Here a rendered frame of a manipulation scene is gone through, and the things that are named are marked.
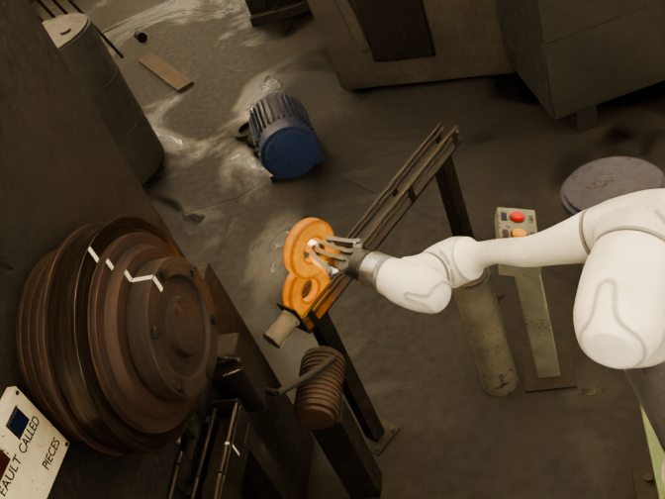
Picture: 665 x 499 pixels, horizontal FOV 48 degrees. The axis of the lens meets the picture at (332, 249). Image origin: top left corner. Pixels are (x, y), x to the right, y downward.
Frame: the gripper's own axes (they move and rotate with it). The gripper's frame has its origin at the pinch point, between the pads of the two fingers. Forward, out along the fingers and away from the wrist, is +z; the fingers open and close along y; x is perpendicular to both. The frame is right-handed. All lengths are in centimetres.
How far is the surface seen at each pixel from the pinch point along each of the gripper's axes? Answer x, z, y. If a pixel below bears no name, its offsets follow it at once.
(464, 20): -61, 93, 196
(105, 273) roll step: 39, -8, -48
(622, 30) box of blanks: -50, 8, 186
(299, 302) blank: -21.3, 7.9, -4.9
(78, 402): 27, -15, -67
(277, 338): -23.7, 7.0, -16.1
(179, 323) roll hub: 24, -15, -43
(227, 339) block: -11.9, 8.7, -27.8
